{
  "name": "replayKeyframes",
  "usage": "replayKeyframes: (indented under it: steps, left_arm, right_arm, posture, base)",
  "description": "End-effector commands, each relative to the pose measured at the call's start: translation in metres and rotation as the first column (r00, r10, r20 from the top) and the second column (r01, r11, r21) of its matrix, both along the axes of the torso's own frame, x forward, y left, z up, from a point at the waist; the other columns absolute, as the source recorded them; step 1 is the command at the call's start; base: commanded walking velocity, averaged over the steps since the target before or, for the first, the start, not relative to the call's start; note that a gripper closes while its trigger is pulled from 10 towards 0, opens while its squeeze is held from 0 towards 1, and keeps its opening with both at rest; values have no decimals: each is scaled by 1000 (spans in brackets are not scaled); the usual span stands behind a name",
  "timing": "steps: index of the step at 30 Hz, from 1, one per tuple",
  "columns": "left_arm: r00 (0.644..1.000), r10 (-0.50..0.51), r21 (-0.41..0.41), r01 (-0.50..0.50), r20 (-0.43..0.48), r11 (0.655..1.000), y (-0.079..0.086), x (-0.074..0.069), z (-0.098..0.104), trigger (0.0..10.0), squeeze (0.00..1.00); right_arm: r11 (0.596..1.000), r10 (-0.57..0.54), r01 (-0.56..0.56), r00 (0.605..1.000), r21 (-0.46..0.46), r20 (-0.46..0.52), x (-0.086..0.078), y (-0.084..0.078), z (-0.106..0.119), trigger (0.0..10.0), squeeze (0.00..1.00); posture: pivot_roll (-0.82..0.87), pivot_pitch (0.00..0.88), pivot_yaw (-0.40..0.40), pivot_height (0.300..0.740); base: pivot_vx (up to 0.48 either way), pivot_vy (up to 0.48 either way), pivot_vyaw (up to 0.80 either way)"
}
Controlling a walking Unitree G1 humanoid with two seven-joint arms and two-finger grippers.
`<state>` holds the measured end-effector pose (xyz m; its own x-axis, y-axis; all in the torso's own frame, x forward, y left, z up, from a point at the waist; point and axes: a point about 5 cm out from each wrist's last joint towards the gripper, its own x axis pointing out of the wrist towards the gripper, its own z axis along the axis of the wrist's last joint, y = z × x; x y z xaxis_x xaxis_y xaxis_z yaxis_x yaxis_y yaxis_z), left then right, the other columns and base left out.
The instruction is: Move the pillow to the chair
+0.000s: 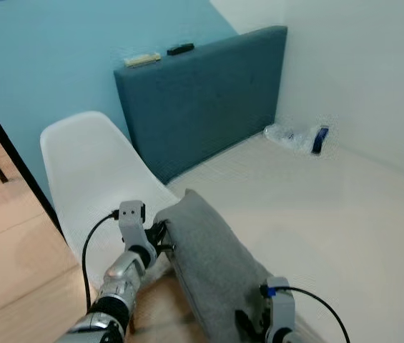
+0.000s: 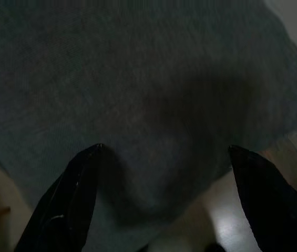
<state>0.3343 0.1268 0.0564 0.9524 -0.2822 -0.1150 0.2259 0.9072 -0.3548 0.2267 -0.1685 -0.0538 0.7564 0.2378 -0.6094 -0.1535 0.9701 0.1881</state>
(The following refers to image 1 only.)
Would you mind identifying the black remote control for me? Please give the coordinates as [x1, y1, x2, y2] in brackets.
[167, 44, 195, 56]

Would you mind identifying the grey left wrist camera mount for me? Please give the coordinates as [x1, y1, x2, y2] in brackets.
[118, 201, 148, 248]

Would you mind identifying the beige remote control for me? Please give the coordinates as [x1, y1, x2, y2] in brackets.
[124, 53, 162, 69]

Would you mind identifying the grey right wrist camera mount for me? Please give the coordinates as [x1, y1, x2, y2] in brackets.
[265, 277, 296, 338]

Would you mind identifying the white plastic shell chair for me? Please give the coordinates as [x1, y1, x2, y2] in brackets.
[40, 111, 181, 334]

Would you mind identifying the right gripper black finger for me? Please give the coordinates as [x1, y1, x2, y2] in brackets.
[235, 309, 260, 343]

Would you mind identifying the clear plastic bag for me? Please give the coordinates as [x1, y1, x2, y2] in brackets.
[264, 124, 330, 156]

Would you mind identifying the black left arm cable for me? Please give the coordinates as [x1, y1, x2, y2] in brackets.
[82, 209, 121, 313]

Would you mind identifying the blue upholstered headboard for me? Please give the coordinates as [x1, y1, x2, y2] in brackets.
[114, 26, 288, 185]

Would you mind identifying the dark blue flat packet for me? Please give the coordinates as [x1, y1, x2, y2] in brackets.
[312, 126, 330, 156]

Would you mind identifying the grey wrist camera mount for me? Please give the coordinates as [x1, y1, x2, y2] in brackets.
[265, 277, 296, 338]
[118, 201, 148, 248]

